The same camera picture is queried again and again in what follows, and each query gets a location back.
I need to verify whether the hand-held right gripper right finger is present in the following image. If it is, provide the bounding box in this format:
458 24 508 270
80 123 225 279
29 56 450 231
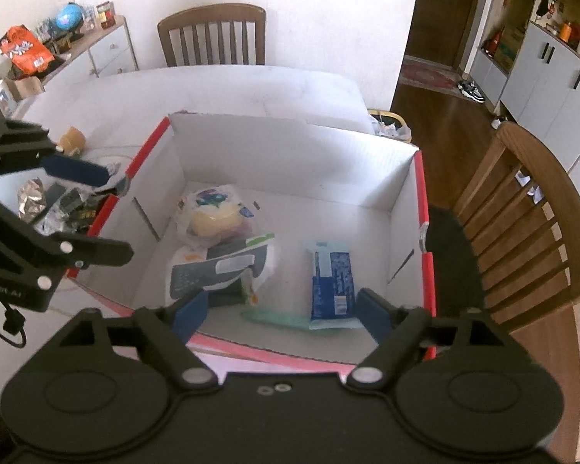
346 287 510 391

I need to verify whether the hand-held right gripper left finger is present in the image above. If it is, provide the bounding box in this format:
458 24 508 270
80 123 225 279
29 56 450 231
43 288 222 392

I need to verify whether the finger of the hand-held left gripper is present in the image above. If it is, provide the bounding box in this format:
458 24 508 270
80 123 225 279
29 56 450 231
0 113 110 186
0 193 135 277

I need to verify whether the white green packet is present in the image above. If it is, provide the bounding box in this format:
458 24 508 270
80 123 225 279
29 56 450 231
166 232 278 308

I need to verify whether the clear bag with dark contents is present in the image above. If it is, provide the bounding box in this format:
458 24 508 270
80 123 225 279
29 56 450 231
34 181 78 235

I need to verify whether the black packet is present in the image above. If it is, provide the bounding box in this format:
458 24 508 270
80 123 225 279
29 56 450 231
58 188 110 234

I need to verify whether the blue snack packet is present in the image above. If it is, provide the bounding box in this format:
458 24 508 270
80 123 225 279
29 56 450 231
305 239 361 332

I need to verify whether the silver foil snack packet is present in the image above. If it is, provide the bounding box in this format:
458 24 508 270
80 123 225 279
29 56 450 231
18 179 49 223

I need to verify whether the teal stick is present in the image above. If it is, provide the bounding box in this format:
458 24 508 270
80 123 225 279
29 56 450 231
242 310 316 331

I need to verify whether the bagged yellow bun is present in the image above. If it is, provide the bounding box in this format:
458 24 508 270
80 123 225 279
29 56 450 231
176 184 260 248

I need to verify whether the red cardboard shoe box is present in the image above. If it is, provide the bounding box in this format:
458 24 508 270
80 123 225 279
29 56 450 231
68 111 438 364

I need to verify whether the yellow plush toy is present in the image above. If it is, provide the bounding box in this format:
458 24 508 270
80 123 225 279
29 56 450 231
57 126 89 156

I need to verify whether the small cardboard box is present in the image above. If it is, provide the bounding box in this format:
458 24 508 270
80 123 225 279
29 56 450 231
5 75 46 102

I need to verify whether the white side cabinet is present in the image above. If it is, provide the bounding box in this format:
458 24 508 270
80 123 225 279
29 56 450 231
17 14 140 103

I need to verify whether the orange snack bag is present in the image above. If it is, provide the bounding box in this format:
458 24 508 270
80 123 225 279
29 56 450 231
0 26 55 78

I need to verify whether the blue globe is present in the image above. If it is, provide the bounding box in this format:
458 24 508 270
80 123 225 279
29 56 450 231
53 2 86 42

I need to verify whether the sauce jar with red lid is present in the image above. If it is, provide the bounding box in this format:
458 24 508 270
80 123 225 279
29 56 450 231
96 1 115 30

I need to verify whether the trash bin with bag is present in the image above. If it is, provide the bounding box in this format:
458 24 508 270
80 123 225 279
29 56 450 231
367 109 413 144

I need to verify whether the wooden slat-back chair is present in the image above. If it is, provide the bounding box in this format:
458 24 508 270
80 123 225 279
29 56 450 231
428 121 580 349
157 3 267 68

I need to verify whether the patterned door rug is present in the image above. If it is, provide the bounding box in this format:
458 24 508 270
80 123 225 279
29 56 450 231
399 55 467 92

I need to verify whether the red bottle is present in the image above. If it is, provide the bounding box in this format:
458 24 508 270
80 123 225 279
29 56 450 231
482 29 506 55

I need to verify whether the cardboard carton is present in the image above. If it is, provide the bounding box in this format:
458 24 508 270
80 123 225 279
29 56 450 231
495 26 526 71

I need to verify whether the dark wooden door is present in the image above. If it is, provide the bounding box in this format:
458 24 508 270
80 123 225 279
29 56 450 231
405 0 487 67

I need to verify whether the black cable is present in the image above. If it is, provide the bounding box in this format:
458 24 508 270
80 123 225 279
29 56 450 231
0 305 28 349

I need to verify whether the wall cabinet unit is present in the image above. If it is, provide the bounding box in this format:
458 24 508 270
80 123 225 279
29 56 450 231
469 0 580 177

